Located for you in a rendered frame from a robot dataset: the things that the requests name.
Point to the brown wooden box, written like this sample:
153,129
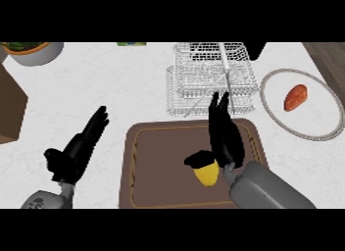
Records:
2,101

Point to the brown tray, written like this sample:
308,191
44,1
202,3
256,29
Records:
166,170

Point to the white round plate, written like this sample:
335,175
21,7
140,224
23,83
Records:
304,104

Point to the grey bowl with greens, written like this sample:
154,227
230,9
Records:
32,51

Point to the black object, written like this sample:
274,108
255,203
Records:
256,49

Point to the green packet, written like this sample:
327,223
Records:
131,43

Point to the dark wooden cabinet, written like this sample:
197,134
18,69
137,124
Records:
336,75

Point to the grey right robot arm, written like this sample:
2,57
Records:
264,188

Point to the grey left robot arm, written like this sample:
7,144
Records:
50,197

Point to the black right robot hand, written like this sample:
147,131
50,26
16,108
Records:
224,137

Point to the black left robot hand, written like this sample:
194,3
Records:
73,153

